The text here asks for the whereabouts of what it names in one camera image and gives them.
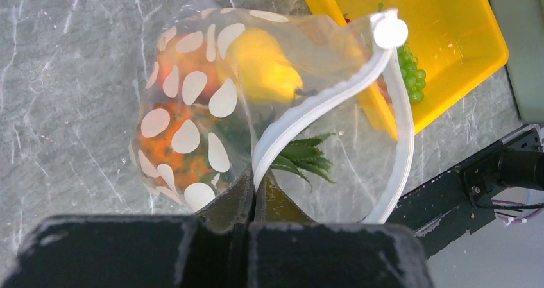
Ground clear plastic storage box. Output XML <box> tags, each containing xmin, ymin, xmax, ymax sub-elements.
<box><xmin>489</xmin><ymin>0</ymin><xmax>543</xmax><ymax>124</ymax></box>

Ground red toy chili pepper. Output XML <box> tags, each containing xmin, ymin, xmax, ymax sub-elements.
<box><xmin>343</xmin><ymin>13</ymin><xmax>392</xmax><ymax>106</ymax></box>

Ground clear dotted zip top bag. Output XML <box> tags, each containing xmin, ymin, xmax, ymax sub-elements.
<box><xmin>129</xmin><ymin>7</ymin><xmax>414</xmax><ymax>223</ymax></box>

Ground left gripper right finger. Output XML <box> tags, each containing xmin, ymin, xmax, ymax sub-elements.
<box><xmin>248</xmin><ymin>175</ymin><xmax>434</xmax><ymax>287</ymax></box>

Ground orange toy pineapple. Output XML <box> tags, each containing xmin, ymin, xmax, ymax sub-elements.
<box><xmin>135</xmin><ymin>101</ymin><xmax>337</xmax><ymax>194</ymax></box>

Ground yellow plastic tray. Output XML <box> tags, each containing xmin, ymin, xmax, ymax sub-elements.
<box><xmin>304</xmin><ymin>0</ymin><xmax>509</xmax><ymax>133</ymax></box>

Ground green toy grapes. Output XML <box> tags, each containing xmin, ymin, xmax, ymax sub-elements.
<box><xmin>377</xmin><ymin>2</ymin><xmax>427</xmax><ymax>105</ymax></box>

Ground yellow toy pear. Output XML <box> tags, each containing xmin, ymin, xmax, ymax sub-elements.
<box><xmin>217</xmin><ymin>28</ymin><xmax>306</xmax><ymax>105</ymax></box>

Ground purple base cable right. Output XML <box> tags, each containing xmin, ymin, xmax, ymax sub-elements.
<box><xmin>491</xmin><ymin>199</ymin><xmax>544</xmax><ymax>228</ymax></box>

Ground black base frame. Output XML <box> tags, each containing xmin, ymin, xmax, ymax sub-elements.
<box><xmin>387</xmin><ymin>125</ymin><xmax>543</xmax><ymax>257</ymax></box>

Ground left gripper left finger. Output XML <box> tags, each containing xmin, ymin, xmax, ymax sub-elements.
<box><xmin>3</xmin><ymin>171</ymin><xmax>254</xmax><ymax>287</ymax></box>

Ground toy peach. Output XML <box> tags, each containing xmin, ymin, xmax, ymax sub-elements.
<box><xmin>156</xmin><ymin>33</ymin><xmax>220</xmax><ymax>105</ymax></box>

